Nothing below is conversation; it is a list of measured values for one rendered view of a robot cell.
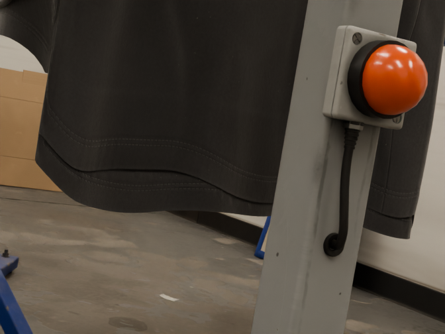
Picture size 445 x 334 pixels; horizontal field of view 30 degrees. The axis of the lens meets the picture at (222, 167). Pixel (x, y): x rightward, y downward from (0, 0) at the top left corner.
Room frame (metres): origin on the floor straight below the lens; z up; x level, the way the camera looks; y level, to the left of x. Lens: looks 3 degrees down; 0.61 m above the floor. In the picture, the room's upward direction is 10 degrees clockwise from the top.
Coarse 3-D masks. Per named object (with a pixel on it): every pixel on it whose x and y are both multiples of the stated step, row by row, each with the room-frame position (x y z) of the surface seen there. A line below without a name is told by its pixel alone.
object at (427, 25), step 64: (64, 0) 0.67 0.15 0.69; (128, 0) 0.71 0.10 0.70; (192, 0) 0.74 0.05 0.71; (256, 0) 0.76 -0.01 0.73; (64, 64) 0.68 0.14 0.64; (128, 64) 0.72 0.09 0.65; (192, 64) 0.74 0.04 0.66; (256, 64) 0.77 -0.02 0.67; (64, 128) 0.68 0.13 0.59; (128, 128) 0.72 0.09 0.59; (192, 128) 0.75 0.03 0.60; (256, 128) 0.78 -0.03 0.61; (384, 128) 0.86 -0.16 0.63; (64, 192) 0.68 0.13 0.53; (128, 192) 0.73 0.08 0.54; (192, 192) 0.75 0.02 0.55; (256, 192) 0.79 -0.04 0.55; (384, 192) 0.86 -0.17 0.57
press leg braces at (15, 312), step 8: (0, 272) 1.84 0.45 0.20; (0, 280) 1.82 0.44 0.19; (0, 288) 1.80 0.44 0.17; (8, 288) 1.82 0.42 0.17; (0, 296) 1.79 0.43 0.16; (8, 296) 1.80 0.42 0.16; (0, 304) 1.79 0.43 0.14; (8, 304) 1.79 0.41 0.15; (16, 304) 1.80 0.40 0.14; (0, 312) 1.79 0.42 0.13; (8, 312) 1.77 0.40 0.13; (16, 312) 1.79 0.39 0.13; (0, 320) 1.78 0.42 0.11; (8, 320) 1.77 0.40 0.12; (16, 320) 1.77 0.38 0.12; (24, 320) 1.79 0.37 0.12; (8, 328) 1.77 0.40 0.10; (16, 328) 1.76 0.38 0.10; (24, 328) 1.77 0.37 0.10
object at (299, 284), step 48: (336, 0) 0.46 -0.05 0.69; (384, 0) 0.47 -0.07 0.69; (336, 48) 0.45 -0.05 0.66; (336, 96) 0.44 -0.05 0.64; (288, 144) 0.48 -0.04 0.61; (336, 144) 0.46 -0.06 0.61; (288, 192) 0.48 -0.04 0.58; (336, 192) 0.46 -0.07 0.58; (288, 240) 0.47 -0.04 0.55; (288, 288) 0.46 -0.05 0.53; (336, 288) 0.47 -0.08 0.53
